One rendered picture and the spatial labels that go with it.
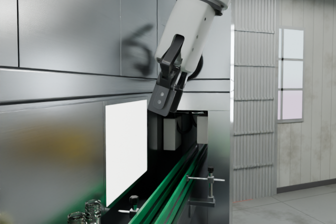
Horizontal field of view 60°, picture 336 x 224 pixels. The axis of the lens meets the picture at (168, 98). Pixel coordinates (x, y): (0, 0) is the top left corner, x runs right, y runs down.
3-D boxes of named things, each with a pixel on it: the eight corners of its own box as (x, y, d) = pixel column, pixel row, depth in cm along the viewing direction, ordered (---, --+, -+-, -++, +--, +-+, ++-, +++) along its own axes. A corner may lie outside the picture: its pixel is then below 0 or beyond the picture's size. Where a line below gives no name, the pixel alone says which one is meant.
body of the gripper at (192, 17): (185, 0, 49) (163, 63, 51) (171, -21, 39) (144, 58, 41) (227, 13, 48) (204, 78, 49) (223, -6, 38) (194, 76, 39)
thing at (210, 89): (182, 102, 221) (183, -18, 217) (233, 102, 212) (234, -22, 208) (157, 109, 153) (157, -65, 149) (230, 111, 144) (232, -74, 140)
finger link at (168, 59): (185, 27, 43) (177, 61, 46) (165, 41, 36) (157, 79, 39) (192, 29, 42) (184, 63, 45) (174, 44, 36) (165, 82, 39)
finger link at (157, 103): (162, 66, 43) (148, 108, 44) (156, 65, 40) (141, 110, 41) (182, 73, 42) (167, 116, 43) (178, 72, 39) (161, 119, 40)
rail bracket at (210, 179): (187, 212, 133) (187, 164, 132) (224, 216, 129) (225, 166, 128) (185, 217, 128) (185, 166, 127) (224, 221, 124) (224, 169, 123)
